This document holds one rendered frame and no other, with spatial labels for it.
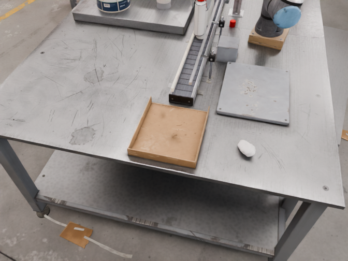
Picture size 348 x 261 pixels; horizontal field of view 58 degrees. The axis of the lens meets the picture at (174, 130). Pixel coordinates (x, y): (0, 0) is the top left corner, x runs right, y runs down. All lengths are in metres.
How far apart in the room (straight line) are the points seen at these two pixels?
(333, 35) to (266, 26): 0.43
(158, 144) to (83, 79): 0.55
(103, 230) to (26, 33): 2.44
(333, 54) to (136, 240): 1.49
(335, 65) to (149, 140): 1.03
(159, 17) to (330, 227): 1.59
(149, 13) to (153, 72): 0.49
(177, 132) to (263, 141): 0.34
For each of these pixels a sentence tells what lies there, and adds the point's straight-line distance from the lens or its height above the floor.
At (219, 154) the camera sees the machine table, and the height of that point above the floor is 0.83.
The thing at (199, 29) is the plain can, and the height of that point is 0.99.
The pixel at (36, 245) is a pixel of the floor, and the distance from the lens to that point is 2.07.
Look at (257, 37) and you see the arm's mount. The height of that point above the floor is 0.87.
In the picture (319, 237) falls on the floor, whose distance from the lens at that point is 2.11.
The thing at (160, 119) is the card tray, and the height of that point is 0.83.
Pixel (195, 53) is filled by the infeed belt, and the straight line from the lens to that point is 1.60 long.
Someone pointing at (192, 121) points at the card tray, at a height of 0.83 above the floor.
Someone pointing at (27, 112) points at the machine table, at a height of 0.83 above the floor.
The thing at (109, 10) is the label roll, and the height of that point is 0.90.
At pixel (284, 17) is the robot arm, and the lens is 1.61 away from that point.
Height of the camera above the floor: 1.78
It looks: 48 degrees down
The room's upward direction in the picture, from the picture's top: straight up
